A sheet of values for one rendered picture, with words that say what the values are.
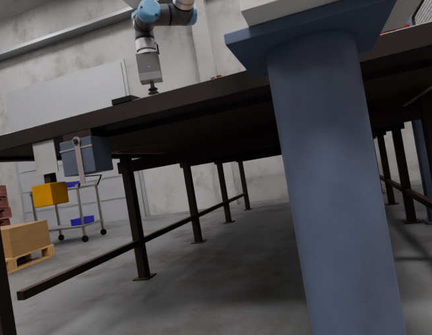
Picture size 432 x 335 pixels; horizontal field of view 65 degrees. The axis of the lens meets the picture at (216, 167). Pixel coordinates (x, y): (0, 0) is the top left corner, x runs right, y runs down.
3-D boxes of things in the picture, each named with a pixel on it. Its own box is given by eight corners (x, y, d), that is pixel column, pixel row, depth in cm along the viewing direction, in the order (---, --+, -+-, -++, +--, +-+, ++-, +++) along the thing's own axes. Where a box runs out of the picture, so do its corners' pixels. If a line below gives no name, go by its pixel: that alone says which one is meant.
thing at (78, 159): (95, 181, 112) (86, 127, 112) (62, 187, 117) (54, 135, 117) (115, 179, 123) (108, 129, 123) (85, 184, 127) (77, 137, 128)
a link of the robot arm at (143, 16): (168, -4, 120) (161, 11, 131) (137, -5, 116) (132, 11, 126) (172, 18, 120) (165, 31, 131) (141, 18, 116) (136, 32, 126)
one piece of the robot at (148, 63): (159, 50, 138) (165, 89, 138) (137, 53, 138) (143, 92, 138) (157, 40, 129) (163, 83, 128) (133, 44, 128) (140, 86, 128)
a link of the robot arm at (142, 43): (137, 46, 136) (157, 43, 136) (138, 57, 136) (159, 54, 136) (133, 38, 128) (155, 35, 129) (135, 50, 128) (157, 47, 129)
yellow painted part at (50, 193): (53, 205, 120) (42, 139, 120) (34, 208, 123) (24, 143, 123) (70, 202, 128) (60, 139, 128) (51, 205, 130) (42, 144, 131)
